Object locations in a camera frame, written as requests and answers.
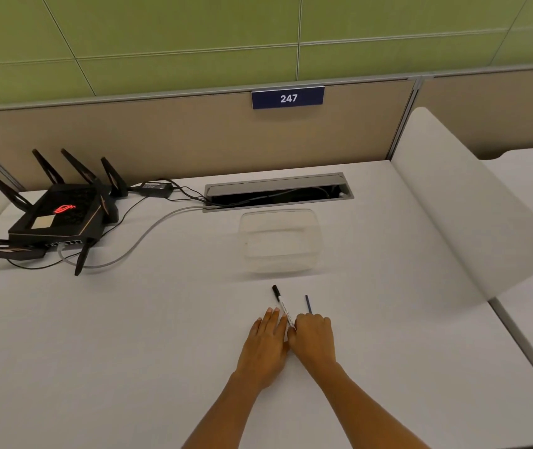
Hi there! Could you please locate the person's right hand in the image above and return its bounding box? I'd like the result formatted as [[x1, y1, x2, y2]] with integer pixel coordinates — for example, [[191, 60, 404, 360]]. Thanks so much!
[[287, 313, 339, 377]]

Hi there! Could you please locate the person's left hand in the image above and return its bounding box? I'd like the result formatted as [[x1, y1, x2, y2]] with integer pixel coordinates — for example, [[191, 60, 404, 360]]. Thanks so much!
[[235, 307, 291, 391]]

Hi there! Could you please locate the person's left forearm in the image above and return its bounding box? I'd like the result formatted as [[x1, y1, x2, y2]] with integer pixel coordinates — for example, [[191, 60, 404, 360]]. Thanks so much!
[[181, 371, 263, 449]]

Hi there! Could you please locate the person's right forearm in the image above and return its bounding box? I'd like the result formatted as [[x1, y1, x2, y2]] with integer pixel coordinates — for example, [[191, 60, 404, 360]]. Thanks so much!
[[310, 362, 431, 449]]

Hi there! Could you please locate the white marker with black cap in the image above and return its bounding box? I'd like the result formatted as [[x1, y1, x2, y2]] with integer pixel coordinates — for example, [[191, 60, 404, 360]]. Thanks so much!
[[272, 285, 296, 329]]

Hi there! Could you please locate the clear plastic container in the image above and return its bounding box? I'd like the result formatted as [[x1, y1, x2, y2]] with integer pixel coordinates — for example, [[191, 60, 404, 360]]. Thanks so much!
[[240, 209, 323, 275]]

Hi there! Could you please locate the black power adapter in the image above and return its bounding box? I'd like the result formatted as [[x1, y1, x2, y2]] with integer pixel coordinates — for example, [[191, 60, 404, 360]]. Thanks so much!
[[140, 181, 174, 198]]

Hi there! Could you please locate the white curved desk divider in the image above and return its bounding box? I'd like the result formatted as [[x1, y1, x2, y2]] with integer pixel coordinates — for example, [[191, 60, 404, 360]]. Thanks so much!
[[390, 107, 533, 303]]

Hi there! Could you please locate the wide beige partition panel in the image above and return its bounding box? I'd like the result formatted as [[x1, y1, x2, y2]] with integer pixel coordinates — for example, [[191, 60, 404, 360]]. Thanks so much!
[[0, 75, 423, 192]]

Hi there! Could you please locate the blue number sign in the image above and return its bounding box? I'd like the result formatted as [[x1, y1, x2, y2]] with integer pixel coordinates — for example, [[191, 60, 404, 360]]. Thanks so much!
[[251, 86, 325, 110]]

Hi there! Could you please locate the black router with antennas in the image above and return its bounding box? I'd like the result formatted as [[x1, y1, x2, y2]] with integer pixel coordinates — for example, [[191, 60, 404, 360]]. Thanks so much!
[[0, 148, 130, 277]]

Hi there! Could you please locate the narrow beige partition panel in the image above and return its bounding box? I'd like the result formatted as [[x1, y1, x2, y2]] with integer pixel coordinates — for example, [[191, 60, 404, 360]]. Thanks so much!
[[414, 64, 533, 160]]

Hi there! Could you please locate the metal desk cable tray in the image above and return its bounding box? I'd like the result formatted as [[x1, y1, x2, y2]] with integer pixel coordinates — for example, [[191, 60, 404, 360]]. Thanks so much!
[[202, 172, 355, 214]]

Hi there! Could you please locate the grey network cable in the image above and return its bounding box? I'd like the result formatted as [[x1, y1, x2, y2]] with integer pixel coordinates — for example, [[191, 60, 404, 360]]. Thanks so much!
[[58, 205, 207, 270]]

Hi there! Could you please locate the black power cable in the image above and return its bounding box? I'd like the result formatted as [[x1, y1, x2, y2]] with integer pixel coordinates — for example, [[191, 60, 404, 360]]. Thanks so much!
[[7, 178, 342, 271]]

